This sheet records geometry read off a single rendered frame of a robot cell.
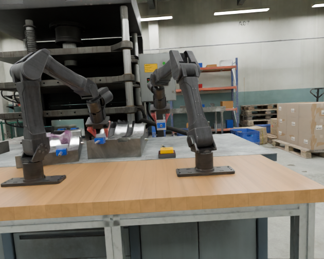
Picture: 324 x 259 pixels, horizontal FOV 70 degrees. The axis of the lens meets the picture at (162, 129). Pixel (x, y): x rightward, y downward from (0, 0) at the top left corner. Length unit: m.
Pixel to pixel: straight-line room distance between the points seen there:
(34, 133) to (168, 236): 0.79
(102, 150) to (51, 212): 0.51
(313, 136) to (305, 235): 3.83
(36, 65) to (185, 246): 1.04
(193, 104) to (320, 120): 3.90
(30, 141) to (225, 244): 1.01
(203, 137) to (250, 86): 7.34
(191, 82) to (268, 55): 7.57
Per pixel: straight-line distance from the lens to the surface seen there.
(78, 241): 1.35
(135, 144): 1.12
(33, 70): 0.89
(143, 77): 1.98
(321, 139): 4.68
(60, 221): 0.76
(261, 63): 8.28
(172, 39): 8.02
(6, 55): 2.35
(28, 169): 0.90
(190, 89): 0.85
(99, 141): 1.11
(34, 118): 0.89
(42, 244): 1.43
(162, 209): 0.66
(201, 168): 0.81
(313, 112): 4.56
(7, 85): 2.29
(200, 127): 0.81
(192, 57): 0.93
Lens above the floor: 1.05
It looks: 6 degrees down
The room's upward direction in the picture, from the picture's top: 3 degrees counter-clockwise
